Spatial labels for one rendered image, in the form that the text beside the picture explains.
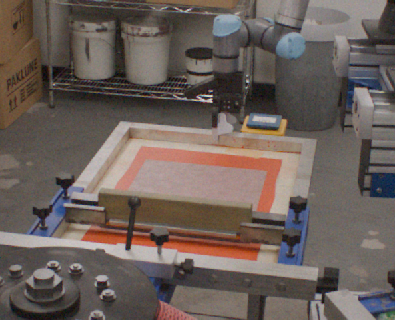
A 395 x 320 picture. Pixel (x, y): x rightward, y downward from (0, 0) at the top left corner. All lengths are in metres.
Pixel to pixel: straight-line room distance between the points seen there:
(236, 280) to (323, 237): 2.37
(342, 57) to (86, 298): 1.64
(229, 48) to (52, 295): 1.41
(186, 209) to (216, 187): 0.32
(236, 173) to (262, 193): 0.14
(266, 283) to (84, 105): 3.99
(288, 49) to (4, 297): 1.38
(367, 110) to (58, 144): 3.09
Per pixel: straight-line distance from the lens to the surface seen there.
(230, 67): 2.49
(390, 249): 4.13
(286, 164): 2.50
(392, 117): 2.25
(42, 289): 1.18
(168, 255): 1.77
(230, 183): 2.36
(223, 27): 2.46
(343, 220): 4.33
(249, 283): 1.83
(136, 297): 1.21
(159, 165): 2.46
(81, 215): 2.10
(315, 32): 5.11
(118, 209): 2.08
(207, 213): 2.03
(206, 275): 1.81
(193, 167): 2.45
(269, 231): 2.01
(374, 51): 2.72
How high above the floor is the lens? 1.96
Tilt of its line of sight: 23 degrees down
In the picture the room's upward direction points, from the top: 2 degrees clockwise
